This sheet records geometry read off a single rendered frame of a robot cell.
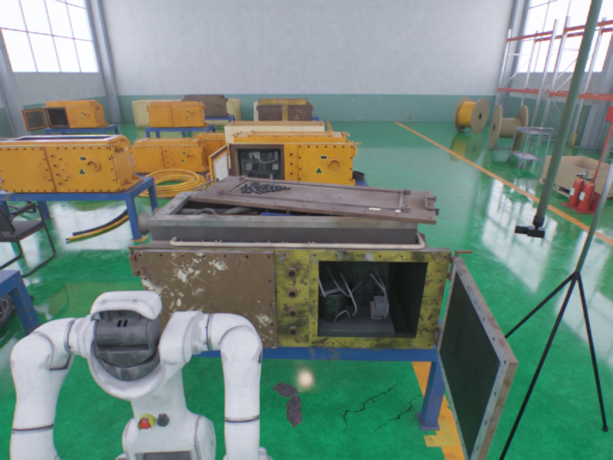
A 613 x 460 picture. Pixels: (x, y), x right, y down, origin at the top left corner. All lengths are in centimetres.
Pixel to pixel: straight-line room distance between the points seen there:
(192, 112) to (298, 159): 663
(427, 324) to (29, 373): 160
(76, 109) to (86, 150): 712
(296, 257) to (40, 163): 413
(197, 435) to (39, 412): 36
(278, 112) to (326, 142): 582
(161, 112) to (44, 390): 1013
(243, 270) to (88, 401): 163
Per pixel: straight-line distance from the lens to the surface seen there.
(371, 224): 168
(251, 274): 169
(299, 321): 185
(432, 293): 184
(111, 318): 84
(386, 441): 245
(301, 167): 428
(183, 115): 1067
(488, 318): 136
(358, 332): 191
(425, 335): 198
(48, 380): 100
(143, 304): 79
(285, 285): 173
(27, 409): 102
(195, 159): 788
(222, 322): 85
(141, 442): 112
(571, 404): 309
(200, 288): 180
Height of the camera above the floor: 197
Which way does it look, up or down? 24 degrees down
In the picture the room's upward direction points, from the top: straight up
